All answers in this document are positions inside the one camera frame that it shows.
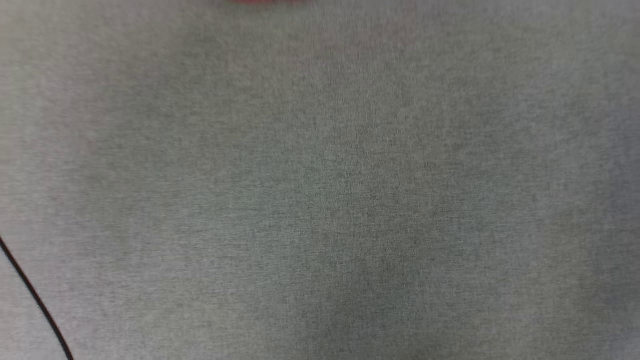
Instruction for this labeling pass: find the red and white jersey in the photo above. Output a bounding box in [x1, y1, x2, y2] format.
[226, 0, 313, 6]

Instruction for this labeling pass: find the grey fabric sofa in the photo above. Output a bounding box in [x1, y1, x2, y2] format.
[0, 0, 640, 360]

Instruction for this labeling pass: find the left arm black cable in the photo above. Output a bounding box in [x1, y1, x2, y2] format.
[0, 235, 75, 360]

